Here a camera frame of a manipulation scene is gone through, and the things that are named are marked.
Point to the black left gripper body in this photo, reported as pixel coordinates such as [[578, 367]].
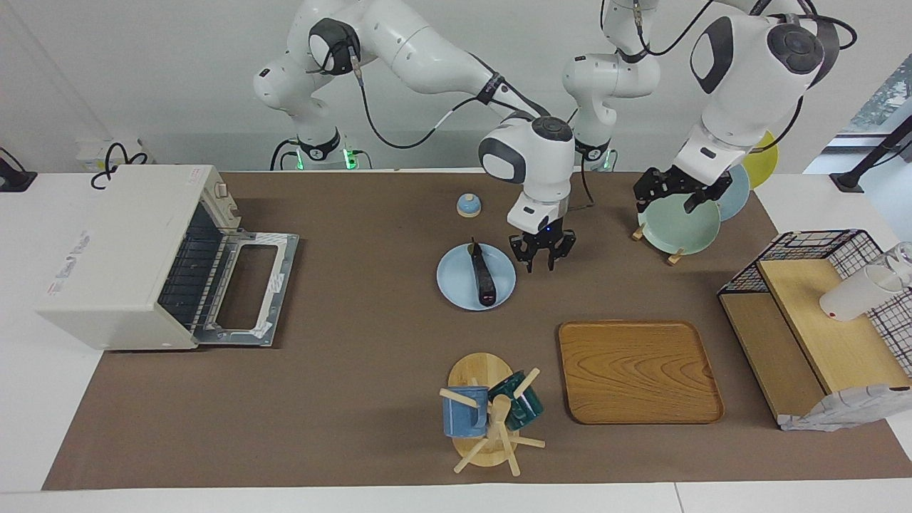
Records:
[[677, 182]]

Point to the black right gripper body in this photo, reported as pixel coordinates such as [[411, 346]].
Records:
[[541, 242]]

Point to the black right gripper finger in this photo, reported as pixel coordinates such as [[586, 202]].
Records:
[[529, 262], [552, 261]]

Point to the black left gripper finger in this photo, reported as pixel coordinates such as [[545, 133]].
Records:
[[695, 203], [643, 205]]

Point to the dark purple eggplant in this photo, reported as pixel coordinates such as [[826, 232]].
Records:
[[484, 281]]

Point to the light blue plate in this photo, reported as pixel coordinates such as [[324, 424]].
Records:
[[456, 281]]

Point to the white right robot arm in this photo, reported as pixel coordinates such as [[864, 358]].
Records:
[[427, 57]]

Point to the white toaster oven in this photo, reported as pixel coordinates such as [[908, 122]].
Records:
[[114, 249]]

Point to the mint green plate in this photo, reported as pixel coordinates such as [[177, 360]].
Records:
[[677, 228]]

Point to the pale blue racked plate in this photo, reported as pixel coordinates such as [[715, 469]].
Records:
[[737, 196]]

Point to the wooden plate rack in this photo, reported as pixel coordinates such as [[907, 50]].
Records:
[[675, 258]]

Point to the small blue wooden-based bell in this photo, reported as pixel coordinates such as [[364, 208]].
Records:
[[469, 205]]

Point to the yellow plate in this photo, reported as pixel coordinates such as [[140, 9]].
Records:
[[766, 160]]

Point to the wooden mug tree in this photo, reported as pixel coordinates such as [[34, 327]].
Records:
[[477, 370]]

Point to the square wooden tray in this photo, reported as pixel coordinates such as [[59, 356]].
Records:
[[641, 370]]

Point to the dark green mug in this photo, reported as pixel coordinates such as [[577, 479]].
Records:
[[526, 410]]

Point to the blue mug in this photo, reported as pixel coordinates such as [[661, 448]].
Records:
[[459, 420]]

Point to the white cup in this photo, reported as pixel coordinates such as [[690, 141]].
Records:
[[848, 299]]

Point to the black angled stand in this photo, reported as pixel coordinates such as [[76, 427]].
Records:
[[873, 153]]

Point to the brown table mat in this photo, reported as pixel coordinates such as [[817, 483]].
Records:
[[392, 392]]

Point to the wooden two-level shelf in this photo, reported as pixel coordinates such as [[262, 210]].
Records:
[[833, 342]]

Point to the clear drinking glass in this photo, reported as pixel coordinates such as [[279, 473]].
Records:
[[903, 256]]

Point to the crumpled grey cloth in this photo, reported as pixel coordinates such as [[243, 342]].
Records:
[[841, 410]]

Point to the white wall socket box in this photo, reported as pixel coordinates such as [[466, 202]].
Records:
[[89, 153]]

